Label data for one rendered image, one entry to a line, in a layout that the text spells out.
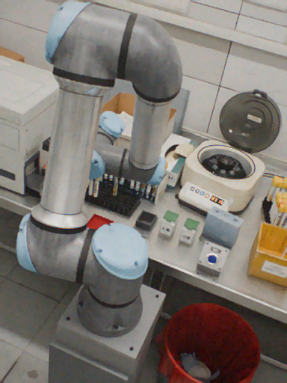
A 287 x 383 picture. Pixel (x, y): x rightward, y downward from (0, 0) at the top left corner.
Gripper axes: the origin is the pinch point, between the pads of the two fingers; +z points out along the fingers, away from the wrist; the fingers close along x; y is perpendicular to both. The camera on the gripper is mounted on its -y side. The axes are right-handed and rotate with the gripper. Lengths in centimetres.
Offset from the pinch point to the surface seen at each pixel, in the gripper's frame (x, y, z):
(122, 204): 6.0, 21.2, -9.6
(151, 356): 20, 84, 58
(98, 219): -1.9, 18.6, -5.6
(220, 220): 7, 44, -30
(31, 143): -0.1, -11.4, -8.3
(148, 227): 0.4, 30.8, -15.2
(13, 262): 36, 12, 100
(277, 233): 13, 59, -38
